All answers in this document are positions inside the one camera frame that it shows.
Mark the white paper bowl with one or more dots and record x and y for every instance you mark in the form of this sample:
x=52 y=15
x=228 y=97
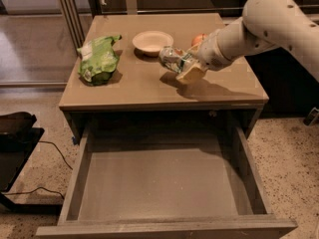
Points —
x=151 y=42

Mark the red apple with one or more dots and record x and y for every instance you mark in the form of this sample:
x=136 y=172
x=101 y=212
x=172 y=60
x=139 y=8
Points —
x=198 y=39

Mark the black object on floor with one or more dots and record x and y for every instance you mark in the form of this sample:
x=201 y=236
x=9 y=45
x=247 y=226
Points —
x=312 y=117

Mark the metal shelf frame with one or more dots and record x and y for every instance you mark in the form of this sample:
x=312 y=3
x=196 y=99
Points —
x=149 y=0

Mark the crushed 7up soda can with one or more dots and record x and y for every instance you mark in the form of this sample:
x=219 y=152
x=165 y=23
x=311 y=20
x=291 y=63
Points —
x=175 y=59

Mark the grey cabinet counter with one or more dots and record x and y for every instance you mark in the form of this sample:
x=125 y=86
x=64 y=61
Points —
x=141 y=83

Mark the black furniture piece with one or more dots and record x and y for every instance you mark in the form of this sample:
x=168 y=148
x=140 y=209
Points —
x=18 y=138

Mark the green chip bag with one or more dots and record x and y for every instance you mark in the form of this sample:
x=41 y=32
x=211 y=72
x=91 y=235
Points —
x=98 y=60

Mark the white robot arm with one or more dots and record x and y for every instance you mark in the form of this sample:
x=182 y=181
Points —
x=263 y=26

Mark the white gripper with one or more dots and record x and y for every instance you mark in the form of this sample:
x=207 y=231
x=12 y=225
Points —
x=209 y=53

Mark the open grey top drawer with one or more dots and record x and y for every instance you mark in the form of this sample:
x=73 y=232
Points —
x=174 y=184

